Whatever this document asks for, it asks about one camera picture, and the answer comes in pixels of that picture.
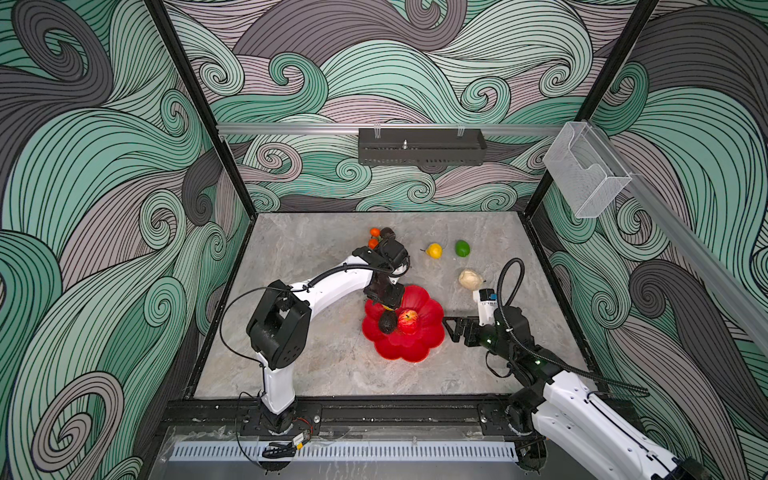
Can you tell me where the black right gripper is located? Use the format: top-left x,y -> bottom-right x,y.
442,313 -> 518,365

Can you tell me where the dark avocado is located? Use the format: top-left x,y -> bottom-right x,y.
378,310 -> 399,335

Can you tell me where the red apple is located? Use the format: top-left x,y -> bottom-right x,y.
398,309 -> 419,335

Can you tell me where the red flower-shaped fruit bowl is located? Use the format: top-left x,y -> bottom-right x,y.
362,285 -> 445,363

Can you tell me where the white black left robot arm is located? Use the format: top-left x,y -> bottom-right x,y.
246,236 -> 410,433

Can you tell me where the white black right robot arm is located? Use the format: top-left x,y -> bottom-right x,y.
443,306 -> 711,479

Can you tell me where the dark brown passion fruit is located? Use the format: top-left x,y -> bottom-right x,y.
380,227 -> 396,239

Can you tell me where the small wrinkled yellow fruit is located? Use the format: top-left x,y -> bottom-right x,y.
424,243 -> 443,259

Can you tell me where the beige garlic bulb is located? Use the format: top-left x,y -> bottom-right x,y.
458,269 -> 485,291

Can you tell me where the green lime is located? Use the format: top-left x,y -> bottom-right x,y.
455,240 -> 471,258

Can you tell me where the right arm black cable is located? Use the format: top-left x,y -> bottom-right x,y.
495,257 -> 650,397

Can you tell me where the black perforated wall tray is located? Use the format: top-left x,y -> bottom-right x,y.
358,127 -> 488,169

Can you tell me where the white slotted cable duct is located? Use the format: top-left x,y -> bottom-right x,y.
169,440 -> 518,463

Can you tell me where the clear plastic wall bin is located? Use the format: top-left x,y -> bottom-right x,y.
544,121 -> 631,219

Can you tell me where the aluminium wall rail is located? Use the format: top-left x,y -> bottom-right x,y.
217,122 -> 565,138

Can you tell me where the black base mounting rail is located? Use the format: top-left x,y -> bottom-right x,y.
161,393 -> 544,438

